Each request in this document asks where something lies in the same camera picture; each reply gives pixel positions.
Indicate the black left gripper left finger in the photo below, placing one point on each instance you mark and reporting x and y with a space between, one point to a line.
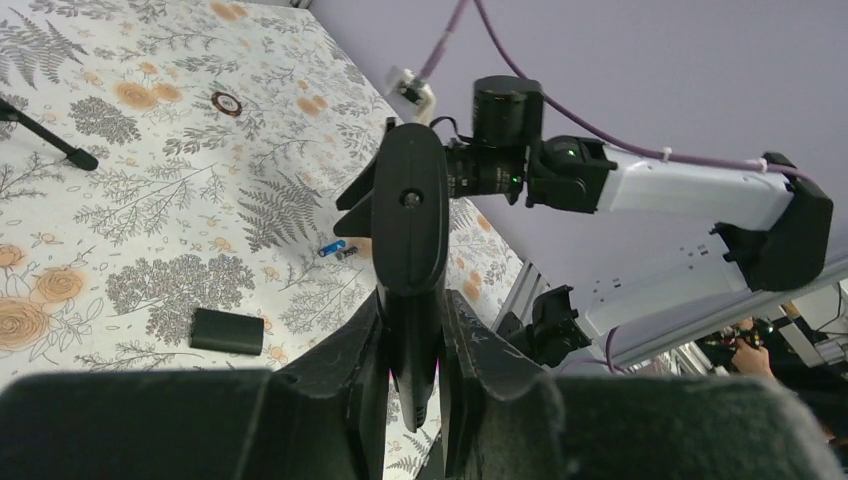
320 417

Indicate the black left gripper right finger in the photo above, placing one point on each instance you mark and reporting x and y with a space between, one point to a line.
504 417

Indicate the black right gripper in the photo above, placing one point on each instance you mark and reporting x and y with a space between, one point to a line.
408 184

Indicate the blue AA battery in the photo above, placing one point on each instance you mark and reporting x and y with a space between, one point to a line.
331 248

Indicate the black AA battery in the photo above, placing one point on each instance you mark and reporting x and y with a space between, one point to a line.
346 253

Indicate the black battery cover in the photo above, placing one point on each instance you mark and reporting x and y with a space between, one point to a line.
226 332

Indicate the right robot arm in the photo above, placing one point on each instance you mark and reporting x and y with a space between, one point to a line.
770 225

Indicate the person hand in background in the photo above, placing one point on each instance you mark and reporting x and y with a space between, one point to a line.
752 361

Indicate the round poker chip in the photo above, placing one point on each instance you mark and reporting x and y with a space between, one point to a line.
226 104

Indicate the black tripod mic stand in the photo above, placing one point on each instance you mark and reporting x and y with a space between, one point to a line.
77 156

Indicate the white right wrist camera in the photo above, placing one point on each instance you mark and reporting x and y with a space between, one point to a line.
411 98

